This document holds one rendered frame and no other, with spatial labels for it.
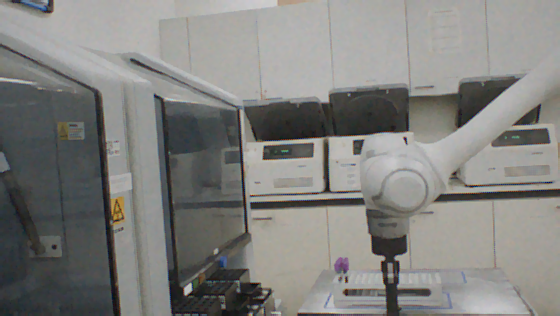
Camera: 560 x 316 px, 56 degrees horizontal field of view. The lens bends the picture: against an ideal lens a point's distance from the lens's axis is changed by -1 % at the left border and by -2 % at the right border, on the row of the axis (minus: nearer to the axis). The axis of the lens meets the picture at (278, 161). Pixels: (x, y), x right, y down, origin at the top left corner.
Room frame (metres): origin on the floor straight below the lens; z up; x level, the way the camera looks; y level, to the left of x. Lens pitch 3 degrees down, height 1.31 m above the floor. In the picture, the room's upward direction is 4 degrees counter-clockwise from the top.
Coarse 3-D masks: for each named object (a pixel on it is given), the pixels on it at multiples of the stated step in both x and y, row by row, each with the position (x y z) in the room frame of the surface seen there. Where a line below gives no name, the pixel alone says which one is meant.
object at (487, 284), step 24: (312, 288) 1.66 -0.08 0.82; (456, 288) 1.55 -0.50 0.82; (480, 288) 1.53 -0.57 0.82; (504, 288) 1.52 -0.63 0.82; (312, 312) 1.44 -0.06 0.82; (336, 312) 1.42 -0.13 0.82; (360, 312) 1.41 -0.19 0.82; (384, 312) 1.39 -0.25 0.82; (408, 312) 1.38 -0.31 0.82; (432, 312) 1.37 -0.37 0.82; (456, 312) 1.35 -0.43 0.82; (480, 312) 1.34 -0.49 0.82; (504, 312) 1.32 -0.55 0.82; (528, 312) 1.31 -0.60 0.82
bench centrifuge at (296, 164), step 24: (312, 96) 3.61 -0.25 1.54; (264, 120) 3.84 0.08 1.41; (288, 120) 3.82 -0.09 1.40; (312, 120) 3.80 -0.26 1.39; (264, 144) 3.61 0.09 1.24; (288, 144) 3.56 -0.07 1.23; (312, 144) 3.52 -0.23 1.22; (264, 168) 3.54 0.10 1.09; (288, 168) 3.50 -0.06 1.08; (312, 168) 3.47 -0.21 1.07; (264, 192) 3.54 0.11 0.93; (288, 192) 3.51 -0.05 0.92; (312, 192) 3.50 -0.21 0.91
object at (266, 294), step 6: (264, 288) 1.70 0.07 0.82; (270, 288) 1.70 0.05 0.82; (258, 294) 1.64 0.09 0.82; (264, 294) 1.64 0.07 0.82; (270, 294) 1.67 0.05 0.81; (252, 300) 1.61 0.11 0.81; (258, 300) 1.60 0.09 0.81; (264, 300) 1.61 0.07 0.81; (270, 300) 1.66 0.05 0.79; (264, 306) 1.59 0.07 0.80; (270, 306) 1.65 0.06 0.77; (264, 312) 1.59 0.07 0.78; (270, 312) 1.65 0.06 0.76; (276, 312) 1.65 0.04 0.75; (282, 312) 1.65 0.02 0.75
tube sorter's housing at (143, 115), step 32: (32, 32) 1.08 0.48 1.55; (160, 64) 1.80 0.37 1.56; (128, 96) 1.04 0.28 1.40; (224, 96) 1.75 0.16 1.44; (128, 128) 1.04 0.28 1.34; (160, 128) 1.80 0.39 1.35; (160, 160) 1.80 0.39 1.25; (160, 192) 1.14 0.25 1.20; (160, 224) 1.12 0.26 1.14; (160, 256) 1.11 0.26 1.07; (160, 288) 1.10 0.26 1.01
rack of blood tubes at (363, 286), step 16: (336, 288) 1.48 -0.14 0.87; (352, 288) 1.47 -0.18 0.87; (368, 288) 1.46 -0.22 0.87; (384, 288) 1.45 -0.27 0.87; (400, 288) 1.44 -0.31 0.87; (416, 288) 1.43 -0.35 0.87; (432, 288) 1.42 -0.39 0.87; (336, 304) 1.48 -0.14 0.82; (352, 304) 1.47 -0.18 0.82; (368, 304) 1.46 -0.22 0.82; (384, 304) 1.45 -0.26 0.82; (400, 304) 1.44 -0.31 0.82; (416, 304) 1.43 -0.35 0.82; (432, 304) 1.42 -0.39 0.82
